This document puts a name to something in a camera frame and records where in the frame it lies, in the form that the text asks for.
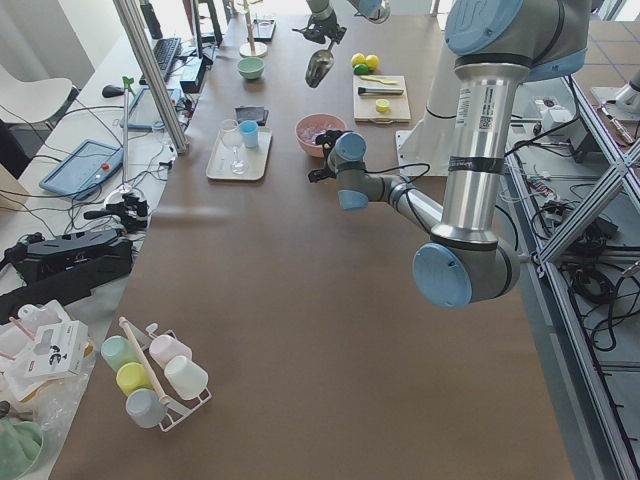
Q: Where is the blue teach pendant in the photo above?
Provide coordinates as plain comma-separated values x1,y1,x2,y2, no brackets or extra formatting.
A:
128,86,163,130
39,139,123,200

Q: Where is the yellow cup in rack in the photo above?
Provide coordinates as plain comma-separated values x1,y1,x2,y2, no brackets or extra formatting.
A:
116,362,153,396

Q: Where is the green lime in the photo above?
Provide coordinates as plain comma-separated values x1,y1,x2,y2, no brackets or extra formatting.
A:
365,54,380,72

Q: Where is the mint green bowl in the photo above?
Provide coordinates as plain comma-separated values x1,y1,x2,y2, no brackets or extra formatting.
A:
237,56,265,81

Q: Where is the yellow lemon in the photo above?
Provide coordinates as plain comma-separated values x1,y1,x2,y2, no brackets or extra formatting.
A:
351,52,366,67
353,64,370,76

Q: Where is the green cup in rack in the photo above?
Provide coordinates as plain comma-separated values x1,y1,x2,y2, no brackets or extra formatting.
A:
100,335,138,373

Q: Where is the pink cup in rack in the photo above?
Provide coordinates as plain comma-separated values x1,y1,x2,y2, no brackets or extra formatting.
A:
149,334,192,369

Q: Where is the white cup in rack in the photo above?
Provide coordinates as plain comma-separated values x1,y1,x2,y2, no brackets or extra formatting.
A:
164,355,209,400

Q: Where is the white chair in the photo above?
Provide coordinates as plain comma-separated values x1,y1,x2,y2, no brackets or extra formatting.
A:
1,66,79,131

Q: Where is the light blue cup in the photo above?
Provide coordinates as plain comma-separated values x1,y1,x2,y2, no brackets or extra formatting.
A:
238,120,259,149

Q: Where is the white wire cup rack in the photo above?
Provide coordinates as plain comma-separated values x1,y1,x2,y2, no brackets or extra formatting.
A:
118,316,214,433

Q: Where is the yellow lemon left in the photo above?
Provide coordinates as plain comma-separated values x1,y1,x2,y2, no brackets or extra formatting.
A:
351,52,366,67

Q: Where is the wooden mug tree stand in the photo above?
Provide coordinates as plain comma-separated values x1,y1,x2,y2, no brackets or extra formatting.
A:
236,0,267,58

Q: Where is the clear ice cubes pile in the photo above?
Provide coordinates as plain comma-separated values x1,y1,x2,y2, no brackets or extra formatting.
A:
297,119,342,147

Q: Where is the blue teach pendant near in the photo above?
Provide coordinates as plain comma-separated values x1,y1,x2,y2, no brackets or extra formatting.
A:
39,139,123,200

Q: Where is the black tray with glasses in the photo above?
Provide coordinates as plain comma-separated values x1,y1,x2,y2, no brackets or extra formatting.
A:
252,19,276,42

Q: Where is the grey-blue cup in rack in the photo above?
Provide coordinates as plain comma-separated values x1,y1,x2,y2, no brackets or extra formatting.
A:
125,388,167,428

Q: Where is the aluminium frame post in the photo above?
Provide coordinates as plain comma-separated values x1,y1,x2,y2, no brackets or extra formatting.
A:
113,0,188,154

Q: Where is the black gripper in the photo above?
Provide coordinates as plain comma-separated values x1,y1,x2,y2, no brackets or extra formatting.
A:
302,19,347,44
307,130,345,182

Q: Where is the clear wine glass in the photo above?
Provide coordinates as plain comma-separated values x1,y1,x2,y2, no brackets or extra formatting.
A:
220,119,247,175

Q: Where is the steel muddler black tip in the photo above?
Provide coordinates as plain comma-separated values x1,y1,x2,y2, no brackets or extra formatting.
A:
357,86,404,96

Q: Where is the grey folded cloth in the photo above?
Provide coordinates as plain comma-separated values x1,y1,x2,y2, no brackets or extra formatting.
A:
235,106,269,126

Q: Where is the black keyboard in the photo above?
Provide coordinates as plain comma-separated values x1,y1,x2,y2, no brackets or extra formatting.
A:
153,37,182,80

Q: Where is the half lemon slice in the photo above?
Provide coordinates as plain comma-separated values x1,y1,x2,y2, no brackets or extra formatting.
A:
375,99,390,113

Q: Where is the silver metal ice scoop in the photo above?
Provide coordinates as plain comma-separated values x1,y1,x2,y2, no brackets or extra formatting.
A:
305,40,336,88

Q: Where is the yellow lemon right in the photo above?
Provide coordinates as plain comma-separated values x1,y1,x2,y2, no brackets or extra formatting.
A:
353,64,370,76

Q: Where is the wooden cutting board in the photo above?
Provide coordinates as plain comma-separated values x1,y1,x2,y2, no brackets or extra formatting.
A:
353,75,411,123

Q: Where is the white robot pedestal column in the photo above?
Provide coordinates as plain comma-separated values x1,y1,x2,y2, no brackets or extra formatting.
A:
396,41,461,177

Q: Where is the pink bowl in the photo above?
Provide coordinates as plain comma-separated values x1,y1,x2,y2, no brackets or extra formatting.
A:
295,113,347,158

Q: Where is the cream serving tray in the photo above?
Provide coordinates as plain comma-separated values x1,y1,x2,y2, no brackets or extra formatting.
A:
205,126,272,181

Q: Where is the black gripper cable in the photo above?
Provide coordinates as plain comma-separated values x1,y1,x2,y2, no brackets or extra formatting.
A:
364,162,432,221

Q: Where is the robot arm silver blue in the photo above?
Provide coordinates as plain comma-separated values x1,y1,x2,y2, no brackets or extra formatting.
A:
296,0,391,45
309,1,591,308

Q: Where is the blue teach pendant far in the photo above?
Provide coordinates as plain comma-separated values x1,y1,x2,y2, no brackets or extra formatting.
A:
128,86,163,130

